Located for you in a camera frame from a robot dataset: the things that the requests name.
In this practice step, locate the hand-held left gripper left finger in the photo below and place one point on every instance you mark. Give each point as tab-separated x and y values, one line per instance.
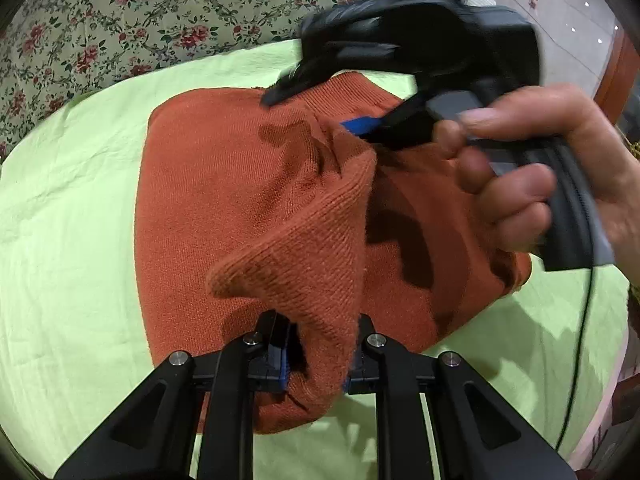
280	365

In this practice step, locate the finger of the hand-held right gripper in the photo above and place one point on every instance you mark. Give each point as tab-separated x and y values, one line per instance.
395	130
300	82

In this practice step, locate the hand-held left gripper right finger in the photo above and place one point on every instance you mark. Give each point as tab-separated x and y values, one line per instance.
357	367

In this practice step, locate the orange knit sweater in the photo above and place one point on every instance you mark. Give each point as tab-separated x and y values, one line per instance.
225	185

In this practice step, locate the person's right hand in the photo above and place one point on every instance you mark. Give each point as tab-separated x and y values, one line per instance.
600	160

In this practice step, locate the red floral quilt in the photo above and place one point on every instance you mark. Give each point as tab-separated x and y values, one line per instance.
125	20

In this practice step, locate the light green bed sheet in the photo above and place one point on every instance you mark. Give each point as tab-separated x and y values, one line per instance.
65	210

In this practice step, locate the wooden bed frame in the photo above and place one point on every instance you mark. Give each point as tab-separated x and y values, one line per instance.
620	75

